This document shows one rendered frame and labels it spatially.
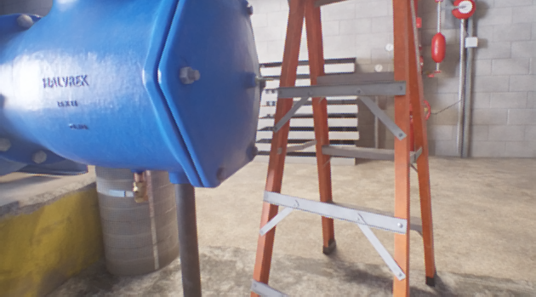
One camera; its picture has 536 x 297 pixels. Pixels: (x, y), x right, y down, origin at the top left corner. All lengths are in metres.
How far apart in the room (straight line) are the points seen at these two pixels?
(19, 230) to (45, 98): 0.75
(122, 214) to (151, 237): 0.17
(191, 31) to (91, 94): 0.26
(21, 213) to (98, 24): 0.91
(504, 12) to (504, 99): 1.05
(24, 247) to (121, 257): 0.37
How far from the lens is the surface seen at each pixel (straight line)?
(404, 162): 0.73
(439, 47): 3.88
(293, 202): 0.84
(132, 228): 1.43
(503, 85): 4.38
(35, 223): 1.48
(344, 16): 4.08
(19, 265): 1.50
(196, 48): 0.60
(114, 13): 0.74
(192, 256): 0.98
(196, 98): 0.59
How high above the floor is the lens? 0.79
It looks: 6 degrees down
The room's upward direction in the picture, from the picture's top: 2 degrees counter-clockwise
